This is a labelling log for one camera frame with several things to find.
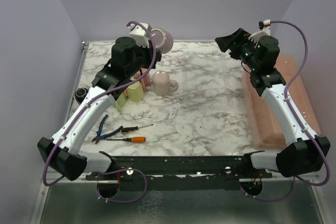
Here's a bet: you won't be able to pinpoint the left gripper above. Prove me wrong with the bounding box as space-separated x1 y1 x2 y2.
125 39 159 78

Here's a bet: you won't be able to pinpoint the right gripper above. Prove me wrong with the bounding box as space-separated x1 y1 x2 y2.
214 28 259 71

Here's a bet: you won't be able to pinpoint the purple mug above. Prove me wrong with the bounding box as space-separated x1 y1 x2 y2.
151 28 174 54

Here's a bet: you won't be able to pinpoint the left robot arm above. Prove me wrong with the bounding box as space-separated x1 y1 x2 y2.
37 37 160 186

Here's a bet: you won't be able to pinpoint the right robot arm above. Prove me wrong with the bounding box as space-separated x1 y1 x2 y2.
215 28 330 177

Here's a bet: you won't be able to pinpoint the pink spectrum mug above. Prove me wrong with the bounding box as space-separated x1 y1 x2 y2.
133 71 150 92

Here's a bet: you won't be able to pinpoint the yellow-green faceted mug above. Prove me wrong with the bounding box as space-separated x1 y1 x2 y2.
127 81 144 102

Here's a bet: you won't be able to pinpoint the light green mug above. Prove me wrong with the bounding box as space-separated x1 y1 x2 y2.
114 92 127 112

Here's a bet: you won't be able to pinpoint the black mug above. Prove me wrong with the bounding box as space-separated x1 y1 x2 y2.
74 88 88 104

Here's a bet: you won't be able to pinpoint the pink storage bin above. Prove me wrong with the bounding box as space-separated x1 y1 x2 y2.
241 53 321 147

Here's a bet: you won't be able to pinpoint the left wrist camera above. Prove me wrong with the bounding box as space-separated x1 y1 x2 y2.
127 24 150 48

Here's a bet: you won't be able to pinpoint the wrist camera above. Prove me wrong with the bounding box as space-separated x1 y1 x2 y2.
127 24 150 48
248 19 271 43

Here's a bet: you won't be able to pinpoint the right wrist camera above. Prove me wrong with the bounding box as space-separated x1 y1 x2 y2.
248 19 271 43

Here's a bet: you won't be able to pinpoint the black handled screwdriver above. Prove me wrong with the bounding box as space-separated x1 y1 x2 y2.
120 124 153 134

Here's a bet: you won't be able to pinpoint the orange handled screwdriver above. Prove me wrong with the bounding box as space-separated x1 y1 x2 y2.
105 136 146 143

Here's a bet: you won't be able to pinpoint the blue handled pliers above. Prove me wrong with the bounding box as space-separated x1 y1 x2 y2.
91 114 123 145

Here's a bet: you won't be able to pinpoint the black mounting base plate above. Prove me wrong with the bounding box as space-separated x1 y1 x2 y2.
86 156 272 191

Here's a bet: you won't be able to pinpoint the aluminium rail frame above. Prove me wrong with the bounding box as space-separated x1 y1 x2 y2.
29 41 90 223

